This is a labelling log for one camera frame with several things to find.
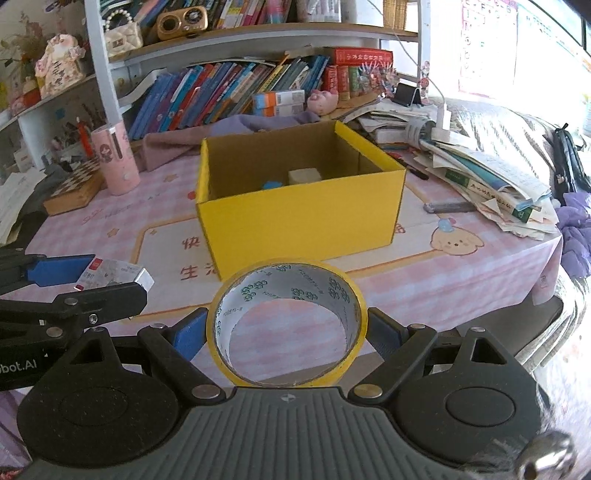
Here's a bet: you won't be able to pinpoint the purple fabric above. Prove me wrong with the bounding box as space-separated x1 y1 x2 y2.
554 191 591 278

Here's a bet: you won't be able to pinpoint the pile of papers and books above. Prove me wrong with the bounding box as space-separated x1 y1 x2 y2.
355 99 561 238

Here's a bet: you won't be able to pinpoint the cream soap block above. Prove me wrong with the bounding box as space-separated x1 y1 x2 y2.
287 168 321 185

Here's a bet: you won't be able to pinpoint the white power adapter with cable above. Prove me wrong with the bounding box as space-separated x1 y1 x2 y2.
431 104 455 141

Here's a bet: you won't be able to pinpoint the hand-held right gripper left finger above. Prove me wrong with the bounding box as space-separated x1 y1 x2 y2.
34 308 227 409

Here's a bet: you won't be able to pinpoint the white marker holder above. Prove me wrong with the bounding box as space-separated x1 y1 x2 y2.
300 0 343 24

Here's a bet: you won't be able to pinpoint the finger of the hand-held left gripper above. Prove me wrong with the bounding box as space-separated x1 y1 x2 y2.
0 281 148 352
0 253 95 296

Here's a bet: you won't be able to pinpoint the yellow tape roll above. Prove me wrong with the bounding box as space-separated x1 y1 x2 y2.
207 258 370 388

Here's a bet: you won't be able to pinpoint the dark grey cloth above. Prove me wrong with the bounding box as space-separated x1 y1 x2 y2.
14 161 70 217

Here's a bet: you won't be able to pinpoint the grey quilted blanket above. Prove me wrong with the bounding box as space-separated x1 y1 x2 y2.
443 99 591 398

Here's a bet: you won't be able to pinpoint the red boxed book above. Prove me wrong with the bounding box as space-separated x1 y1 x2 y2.
322 46 394 68

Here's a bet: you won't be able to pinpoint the fuzzy grey garment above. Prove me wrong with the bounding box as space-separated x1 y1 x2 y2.
517 392 591 480

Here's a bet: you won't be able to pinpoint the white quilted pearl handbag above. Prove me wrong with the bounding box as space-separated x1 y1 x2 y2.
102 9 144 58

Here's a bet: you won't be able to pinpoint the black bag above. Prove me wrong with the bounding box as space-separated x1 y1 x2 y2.
551 124 591 204

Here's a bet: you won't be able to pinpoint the pink pig plush toy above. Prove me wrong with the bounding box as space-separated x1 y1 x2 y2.
307 89 340 114

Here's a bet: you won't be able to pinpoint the wooden chessboard box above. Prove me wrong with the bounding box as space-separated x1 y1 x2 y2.
42 159 108 217

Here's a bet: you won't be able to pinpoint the pastel gradient bottle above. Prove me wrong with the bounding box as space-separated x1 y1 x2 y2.
265 0 293 23

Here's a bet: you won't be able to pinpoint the black pen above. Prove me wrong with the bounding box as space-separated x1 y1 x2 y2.
394 154 430 181

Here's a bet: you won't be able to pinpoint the white wall chart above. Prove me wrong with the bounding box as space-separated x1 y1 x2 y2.
515 4 591 107

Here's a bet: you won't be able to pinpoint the black phone stand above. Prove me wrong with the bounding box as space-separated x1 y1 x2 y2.
393 82 423 108

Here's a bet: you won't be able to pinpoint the orange and blue carton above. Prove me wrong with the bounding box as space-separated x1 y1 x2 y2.
253 105 305 118
252 90 306 108

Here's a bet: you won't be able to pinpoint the purple and mauve cloth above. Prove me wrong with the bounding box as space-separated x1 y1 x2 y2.
141 111 321 172

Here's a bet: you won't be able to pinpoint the yellow cardboard box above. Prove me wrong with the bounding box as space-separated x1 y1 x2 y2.
195 120 407 283

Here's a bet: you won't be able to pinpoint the pink cylindrical humidifier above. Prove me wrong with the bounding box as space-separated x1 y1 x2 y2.
90 122 140 195

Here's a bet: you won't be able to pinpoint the loose paper sheets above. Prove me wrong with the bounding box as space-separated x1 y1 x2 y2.
0 168 47 245

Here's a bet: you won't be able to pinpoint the colourful spiky toy figure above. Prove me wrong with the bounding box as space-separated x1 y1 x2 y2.
358 60 399 97

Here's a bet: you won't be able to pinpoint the gold retro radio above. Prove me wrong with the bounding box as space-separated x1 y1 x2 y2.
156 6 208 41

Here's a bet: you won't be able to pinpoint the row of colourful books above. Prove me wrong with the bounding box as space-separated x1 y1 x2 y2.
127 55 331 141

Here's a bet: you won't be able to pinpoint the red slim bottle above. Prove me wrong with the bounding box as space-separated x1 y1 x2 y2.
78 117 93 160

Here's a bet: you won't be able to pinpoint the shelf row of thin books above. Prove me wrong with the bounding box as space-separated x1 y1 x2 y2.
136 0 296 31

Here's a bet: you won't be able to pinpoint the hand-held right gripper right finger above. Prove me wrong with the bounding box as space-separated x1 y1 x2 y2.
348 308 539 409

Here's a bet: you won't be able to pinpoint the grey flat bar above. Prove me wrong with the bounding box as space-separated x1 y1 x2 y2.
424 200 477 214

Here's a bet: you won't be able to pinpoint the stack of yellow books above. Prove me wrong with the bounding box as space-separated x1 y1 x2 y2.
382 0 407 31

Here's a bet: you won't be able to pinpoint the white bookshelf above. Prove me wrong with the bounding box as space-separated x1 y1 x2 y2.
0 0 432 171

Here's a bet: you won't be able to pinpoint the alphabet wall poster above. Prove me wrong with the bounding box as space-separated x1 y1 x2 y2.
458 0 520 97

